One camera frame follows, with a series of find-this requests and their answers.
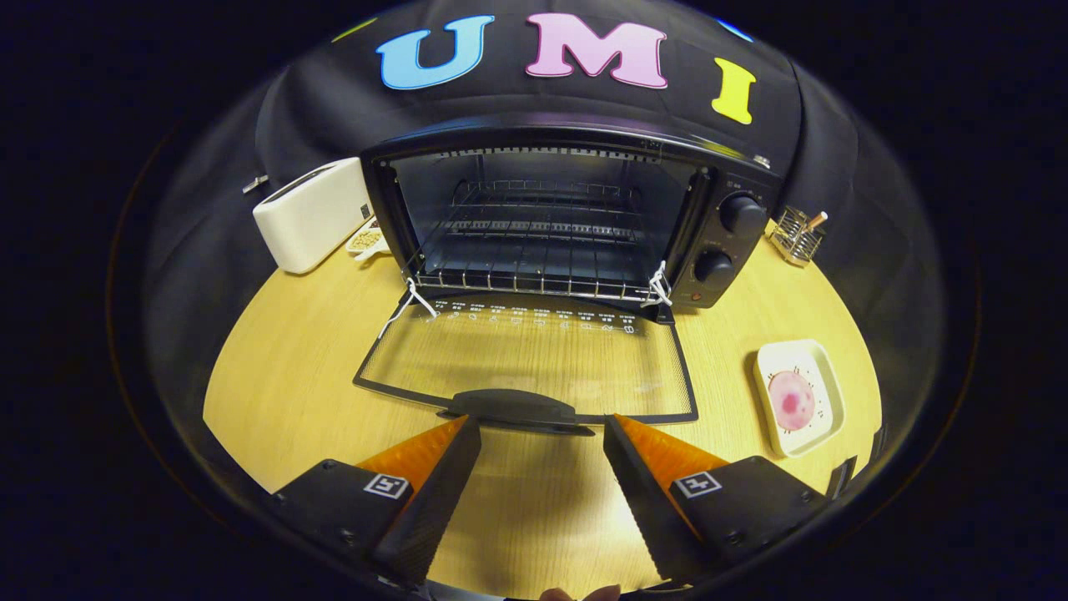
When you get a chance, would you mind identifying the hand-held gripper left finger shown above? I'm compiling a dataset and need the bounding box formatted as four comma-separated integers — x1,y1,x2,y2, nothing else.
265,415,483,589

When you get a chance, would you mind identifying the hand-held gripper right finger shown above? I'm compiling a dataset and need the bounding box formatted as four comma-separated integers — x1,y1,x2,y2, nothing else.
603,413,831,583

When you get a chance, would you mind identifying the pink meat slice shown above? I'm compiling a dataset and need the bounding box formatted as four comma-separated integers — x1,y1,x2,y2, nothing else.
768,370,817,432

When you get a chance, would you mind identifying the cream square plate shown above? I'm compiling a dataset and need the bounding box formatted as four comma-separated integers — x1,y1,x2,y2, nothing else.
753,338,846,458

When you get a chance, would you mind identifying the black toaster oven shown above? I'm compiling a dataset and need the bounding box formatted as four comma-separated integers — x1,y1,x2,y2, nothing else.
352,117,785,437

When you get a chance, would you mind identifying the white toaster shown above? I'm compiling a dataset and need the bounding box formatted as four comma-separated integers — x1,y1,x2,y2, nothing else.
253,157,374,275

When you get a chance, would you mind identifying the small white dish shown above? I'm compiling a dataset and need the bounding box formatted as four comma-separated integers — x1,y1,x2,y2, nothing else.
346,219,391,261

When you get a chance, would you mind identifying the white string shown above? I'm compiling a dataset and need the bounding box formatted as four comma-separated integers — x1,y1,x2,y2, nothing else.
646,260,673,308
378,278,440,340

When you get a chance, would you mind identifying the metal wire oven rack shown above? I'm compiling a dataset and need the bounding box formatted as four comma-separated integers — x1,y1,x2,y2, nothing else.
407,179,671,303

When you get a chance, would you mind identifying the metal wire basket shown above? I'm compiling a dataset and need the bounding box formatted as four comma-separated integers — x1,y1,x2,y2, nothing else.
768,206,827,267

